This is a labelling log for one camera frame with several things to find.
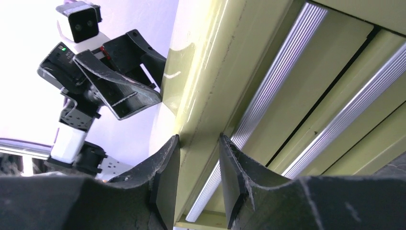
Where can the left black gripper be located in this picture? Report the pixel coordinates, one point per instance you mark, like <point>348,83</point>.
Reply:
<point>123,80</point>

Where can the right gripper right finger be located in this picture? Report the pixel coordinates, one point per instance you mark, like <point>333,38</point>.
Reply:
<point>257,198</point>

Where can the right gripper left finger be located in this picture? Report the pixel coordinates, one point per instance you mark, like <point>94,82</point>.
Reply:
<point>142,198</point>

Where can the green makeup organizer box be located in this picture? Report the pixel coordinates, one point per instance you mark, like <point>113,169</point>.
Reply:
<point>305,87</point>

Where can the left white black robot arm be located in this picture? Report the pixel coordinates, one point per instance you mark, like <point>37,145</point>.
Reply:
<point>71,152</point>

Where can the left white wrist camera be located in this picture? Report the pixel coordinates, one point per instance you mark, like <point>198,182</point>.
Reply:
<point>78,25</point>

